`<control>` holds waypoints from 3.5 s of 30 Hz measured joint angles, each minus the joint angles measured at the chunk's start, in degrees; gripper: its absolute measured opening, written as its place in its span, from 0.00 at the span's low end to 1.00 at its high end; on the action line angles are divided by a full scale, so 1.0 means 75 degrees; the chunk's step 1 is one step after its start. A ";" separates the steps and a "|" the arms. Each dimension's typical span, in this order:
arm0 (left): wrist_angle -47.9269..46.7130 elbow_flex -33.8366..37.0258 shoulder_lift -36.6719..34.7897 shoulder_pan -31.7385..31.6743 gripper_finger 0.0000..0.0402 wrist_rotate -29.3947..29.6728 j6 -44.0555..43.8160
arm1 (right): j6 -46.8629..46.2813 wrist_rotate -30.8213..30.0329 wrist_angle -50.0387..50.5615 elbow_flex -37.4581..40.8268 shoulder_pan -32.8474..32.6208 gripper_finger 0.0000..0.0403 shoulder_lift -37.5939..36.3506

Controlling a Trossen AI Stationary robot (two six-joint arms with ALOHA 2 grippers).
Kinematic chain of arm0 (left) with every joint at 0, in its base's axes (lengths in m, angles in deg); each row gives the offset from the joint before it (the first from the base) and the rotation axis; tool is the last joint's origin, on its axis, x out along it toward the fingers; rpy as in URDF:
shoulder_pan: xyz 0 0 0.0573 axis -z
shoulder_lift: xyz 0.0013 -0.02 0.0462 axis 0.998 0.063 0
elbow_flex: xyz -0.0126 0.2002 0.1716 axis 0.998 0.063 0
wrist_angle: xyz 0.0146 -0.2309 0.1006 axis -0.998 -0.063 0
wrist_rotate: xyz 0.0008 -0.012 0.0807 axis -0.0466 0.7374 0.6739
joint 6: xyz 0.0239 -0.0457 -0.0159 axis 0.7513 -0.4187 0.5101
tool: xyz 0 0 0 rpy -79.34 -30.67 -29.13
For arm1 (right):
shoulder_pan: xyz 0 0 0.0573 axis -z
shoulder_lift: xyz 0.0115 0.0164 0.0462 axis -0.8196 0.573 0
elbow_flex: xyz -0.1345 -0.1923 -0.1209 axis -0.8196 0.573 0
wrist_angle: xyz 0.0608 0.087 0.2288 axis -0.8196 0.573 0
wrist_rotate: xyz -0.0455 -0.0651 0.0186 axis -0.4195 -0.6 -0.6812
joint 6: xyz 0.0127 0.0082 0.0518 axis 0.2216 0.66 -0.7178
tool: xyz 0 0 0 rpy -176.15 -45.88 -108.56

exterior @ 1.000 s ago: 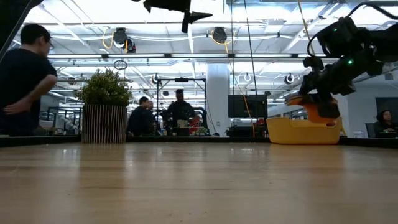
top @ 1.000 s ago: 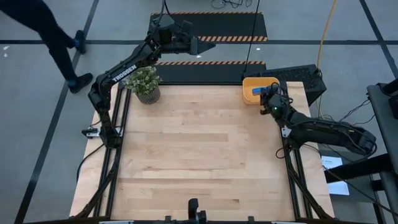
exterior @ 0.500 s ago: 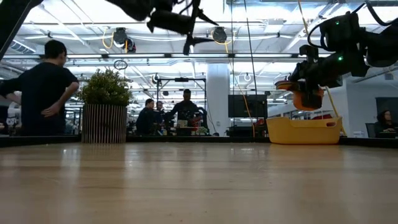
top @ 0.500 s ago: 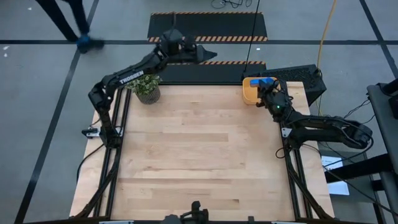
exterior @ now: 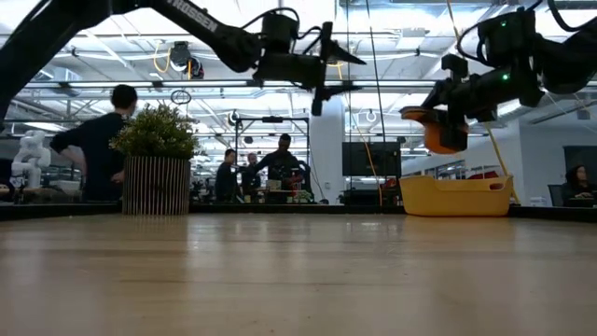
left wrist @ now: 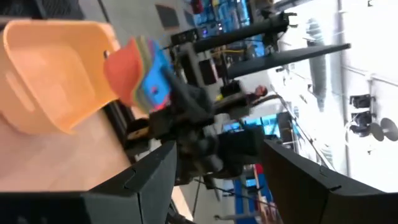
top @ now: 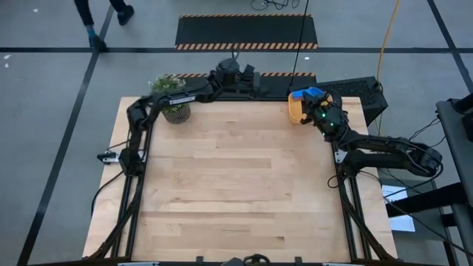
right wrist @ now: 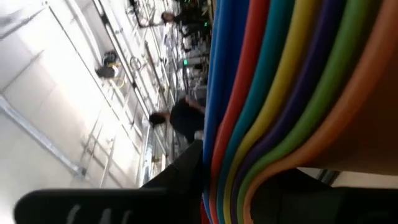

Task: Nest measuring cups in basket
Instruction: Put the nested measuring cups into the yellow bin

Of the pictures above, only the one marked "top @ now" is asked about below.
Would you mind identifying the black hazard-striped floor mat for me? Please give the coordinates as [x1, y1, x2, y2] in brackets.
[164, 72, 318, 100]
[174, 13, 319, 51]

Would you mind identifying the person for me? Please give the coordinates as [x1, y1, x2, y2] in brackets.
[73, 0, 136, 52]

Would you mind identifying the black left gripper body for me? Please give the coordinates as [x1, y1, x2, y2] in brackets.
[239, 64, 262, 98]

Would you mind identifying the small medium blue measuring cup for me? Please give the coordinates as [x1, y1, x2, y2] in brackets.
[302, 86, 325, 100]

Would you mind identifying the orange plastic basket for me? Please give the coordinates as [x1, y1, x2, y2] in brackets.
[287, 92, 336, 126]

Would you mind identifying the black hanging cable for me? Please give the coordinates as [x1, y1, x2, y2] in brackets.
[287, 0, 310, 93]

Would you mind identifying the black aluminium table frame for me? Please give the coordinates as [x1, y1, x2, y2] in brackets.
[83, 95, 398, 266]

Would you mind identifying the white paper sheet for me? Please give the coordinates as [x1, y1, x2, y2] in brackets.
[381, 184, 417, 233]

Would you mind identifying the black metal beam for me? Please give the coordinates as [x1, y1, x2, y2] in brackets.
[385, 183, 473, 219]

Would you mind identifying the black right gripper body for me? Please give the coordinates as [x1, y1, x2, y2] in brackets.
[303, 94, 333, 121]

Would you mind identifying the yellow hanging cable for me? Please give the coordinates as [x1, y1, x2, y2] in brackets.
[375, 0, 402, 84]

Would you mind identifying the potted plant in slatted pot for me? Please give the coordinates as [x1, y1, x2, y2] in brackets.
[148, 75, 193, 125]

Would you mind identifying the black computer case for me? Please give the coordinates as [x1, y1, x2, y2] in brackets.
[316, 76, 389, 126]

